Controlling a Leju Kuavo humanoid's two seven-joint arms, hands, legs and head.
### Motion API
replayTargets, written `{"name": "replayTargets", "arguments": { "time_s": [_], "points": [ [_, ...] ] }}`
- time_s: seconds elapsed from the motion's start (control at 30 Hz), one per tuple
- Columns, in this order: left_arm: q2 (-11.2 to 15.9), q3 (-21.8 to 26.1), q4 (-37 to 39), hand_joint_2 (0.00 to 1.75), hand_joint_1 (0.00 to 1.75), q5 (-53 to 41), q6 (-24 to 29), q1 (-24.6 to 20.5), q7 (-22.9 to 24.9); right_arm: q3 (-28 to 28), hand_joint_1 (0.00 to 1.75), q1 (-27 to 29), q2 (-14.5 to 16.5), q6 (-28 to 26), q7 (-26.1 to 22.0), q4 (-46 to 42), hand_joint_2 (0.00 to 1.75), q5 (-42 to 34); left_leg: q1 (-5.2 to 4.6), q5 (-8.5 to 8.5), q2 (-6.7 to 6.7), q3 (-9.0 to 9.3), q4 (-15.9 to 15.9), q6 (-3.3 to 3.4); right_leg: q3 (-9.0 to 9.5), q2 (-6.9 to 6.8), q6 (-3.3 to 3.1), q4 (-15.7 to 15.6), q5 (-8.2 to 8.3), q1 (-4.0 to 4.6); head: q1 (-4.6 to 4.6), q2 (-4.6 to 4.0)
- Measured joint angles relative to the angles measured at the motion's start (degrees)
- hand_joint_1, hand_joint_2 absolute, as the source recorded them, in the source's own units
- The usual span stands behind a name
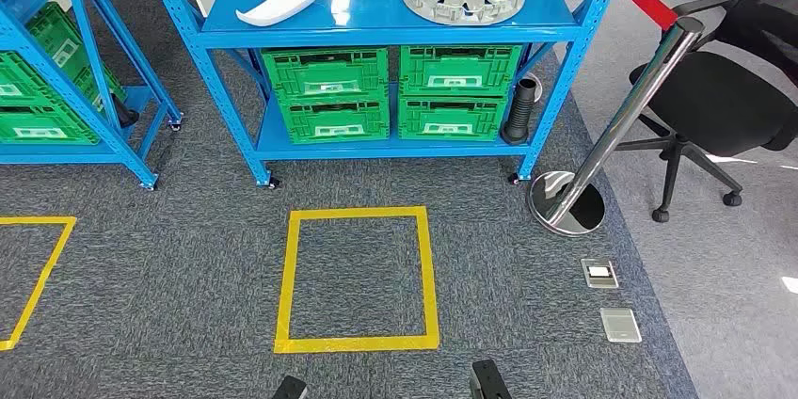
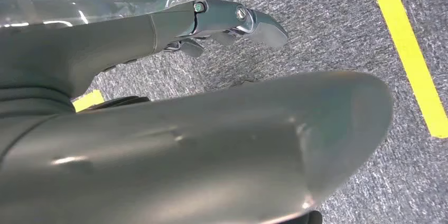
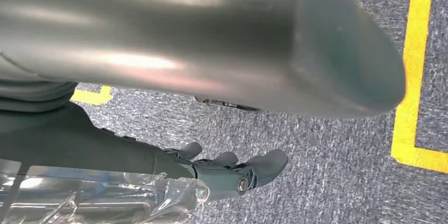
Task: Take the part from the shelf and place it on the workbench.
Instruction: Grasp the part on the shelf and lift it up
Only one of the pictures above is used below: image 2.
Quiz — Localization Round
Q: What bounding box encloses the grey robot body shell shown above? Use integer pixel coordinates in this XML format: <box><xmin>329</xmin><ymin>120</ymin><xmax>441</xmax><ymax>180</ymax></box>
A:
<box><xmin>0</xmin><ymin>71</ymin><xmax>395</xmax><ymax>224</ymax></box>

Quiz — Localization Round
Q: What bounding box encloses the yellow floor tape line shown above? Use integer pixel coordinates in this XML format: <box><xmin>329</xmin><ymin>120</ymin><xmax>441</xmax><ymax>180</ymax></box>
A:
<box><xmin>365</xmin><ymin>0</ymin><xmax>448</xmax><ymax>139</ymax></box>
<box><xmin>72</xmin><ymin>89</ymin><xmax>105</xmax><ymax>113</ymax></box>

